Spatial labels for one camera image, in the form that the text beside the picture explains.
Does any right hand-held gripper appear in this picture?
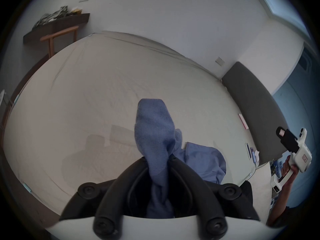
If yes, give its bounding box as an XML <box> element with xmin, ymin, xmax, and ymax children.
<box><xmin>269</xmin><ymin>126</ymin><xmax>313</xmax><ymax>194</ymax></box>

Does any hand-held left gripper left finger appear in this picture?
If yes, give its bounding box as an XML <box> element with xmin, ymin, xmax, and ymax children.
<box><xmin>59</xmin><ymin>156</ymin><xmax>151</xmax><ymax>240</ymax></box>

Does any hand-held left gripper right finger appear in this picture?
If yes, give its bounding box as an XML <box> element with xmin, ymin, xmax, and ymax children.
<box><xmin>167</xmin><ymin>155</ymin><xmax>261</xmax><ymax>240</ymax></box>

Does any blue shirt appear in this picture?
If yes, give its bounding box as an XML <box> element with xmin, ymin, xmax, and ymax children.
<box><xmin>134</xmin><ymin>98</ymin><xmax>227</xmax><ymax>219</ymax></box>

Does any person's right forearm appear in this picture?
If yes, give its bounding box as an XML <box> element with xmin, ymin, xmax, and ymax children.
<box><xmin>267</xmin><ymin>181</ymin><xmax>295</xmax><ymax>227</ymax></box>

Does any person's right hand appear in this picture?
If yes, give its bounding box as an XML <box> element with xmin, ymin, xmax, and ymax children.
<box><xmin>280</xmin><ymin>155</ymin><xmax>299</xmax><ymax>185</ymax></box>

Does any dark grey padded headboard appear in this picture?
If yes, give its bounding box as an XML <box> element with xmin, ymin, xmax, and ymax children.
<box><xmin>222</xmin><ymin>61</ymin><xmax>291</xmax><ymax>165</ymax></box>

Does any bed with beige sheet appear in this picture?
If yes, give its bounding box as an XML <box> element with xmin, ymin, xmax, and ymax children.
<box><xmin>2</xmin><ymin>31</ymin><xmax>273</xmax><ymax>226</ymax></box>

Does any wooden chair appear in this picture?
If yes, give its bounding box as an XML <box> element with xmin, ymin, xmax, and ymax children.
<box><xmin>40</xmin><ymin>26</ymin><xmax>79</xmax><ymax>59</ymax></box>

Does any dark wall shelf with clutter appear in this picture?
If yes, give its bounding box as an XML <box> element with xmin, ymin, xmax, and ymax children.
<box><xmin>23</xmin><ymin>6</ymin><xmax>90</xmax><ymax>44</ymax></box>

